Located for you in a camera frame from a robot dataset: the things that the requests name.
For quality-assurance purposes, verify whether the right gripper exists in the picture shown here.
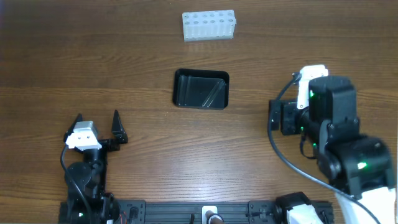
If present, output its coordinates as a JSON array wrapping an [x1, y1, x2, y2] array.
[[268, 98, 302, 136]]

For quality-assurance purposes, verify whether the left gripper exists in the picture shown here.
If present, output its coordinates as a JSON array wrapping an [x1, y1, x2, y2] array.
[[63, 109, 129, 153]]

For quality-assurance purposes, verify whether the black tray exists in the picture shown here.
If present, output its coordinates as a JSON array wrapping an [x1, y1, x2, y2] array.
[[172, 68, 230, 110]]

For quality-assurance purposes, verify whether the white test tube rack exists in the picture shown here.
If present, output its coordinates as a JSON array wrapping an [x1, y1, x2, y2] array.
[[182, 9, 237, 43]]

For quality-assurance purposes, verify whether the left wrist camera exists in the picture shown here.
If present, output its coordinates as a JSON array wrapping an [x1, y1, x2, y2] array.
[[64, 120, 103, 152]]

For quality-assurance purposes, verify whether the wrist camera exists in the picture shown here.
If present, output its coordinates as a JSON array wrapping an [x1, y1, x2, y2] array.
[[293, 64, 330, 110], [64, 120, 103, 152]]

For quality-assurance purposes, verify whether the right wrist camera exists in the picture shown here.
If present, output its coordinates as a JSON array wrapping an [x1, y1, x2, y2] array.
[[293, 64, 330, 110]]

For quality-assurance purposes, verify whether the mounting rail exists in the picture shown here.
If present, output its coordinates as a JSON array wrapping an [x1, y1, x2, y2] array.
[[58, 199, 335, 224]]

